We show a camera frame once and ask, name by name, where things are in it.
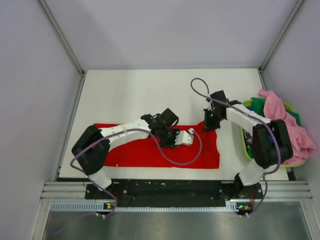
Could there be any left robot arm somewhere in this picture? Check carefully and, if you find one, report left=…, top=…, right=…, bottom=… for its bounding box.
left=71, top=108, right=188, bottom=199

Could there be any green t shirt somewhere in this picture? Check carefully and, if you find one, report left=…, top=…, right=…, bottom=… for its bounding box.
left=245, top=96, right=302, bottom=161

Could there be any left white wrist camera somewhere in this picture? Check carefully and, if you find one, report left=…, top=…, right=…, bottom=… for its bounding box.
left=174, top=128, right=195, bottom=146

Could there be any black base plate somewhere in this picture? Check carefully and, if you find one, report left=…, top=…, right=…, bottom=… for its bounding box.
left=84, top=179, right=263, bottom=208

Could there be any lime green plastic basket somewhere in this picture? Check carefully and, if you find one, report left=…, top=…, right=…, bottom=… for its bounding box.
left=241, top=99, right=306, bottom=168

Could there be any blue t shirt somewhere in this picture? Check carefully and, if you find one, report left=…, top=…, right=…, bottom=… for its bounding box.
left=246, top=106, right=255, bottom=114

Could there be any red t shirt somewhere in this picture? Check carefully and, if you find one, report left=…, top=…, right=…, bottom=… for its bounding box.
left=104, top=121, right=220, bottom=169

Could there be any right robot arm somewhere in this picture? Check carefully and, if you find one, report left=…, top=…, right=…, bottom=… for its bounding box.
left=203, top=90, right=293, bottom=198

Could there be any dark patterned t shirt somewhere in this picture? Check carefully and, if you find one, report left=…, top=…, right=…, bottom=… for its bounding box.
left=243, top=130, right=253, bottom=153

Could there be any pink t shirt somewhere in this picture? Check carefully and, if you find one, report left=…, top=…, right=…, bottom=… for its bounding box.
left=258, top=89, right=317, bottom=166

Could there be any grey slotted cable duct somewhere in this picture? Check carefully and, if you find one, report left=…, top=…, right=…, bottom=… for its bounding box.
left=50, top=201, right=239, bottom=213

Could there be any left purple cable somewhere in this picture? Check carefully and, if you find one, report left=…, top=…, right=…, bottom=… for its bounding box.
left=69, top=128, right=203, bottom=220

